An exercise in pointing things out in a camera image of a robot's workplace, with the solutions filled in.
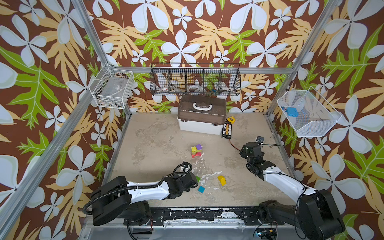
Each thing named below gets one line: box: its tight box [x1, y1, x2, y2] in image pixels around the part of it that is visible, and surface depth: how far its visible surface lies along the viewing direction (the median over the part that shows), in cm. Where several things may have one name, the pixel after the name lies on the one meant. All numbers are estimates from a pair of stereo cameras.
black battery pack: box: [221, 121, 232, 140], surface depth 110 cm
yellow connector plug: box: [226, 116, 236, 124], surface depth 117 cm
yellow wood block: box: [217, 175, 227, 186], surface depth 87 cm
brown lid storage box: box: [177, 94, 227, 135], surface depth 98 cm
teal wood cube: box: [198, 185, 206, 194], surface depth 86 cm
